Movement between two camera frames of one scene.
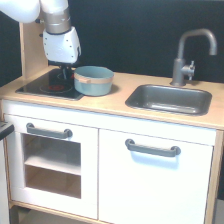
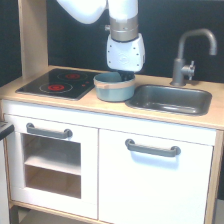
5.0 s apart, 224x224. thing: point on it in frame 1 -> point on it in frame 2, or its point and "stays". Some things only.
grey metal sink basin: x=170 y=99 stays
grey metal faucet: x=180 y=70 stays
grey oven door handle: x=32 y=129 stays
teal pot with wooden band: x=93 y=80 -> x=109 y=89
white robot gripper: x=63 y=48 -> x=127 y=57
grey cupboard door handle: x=173 y=151 stays
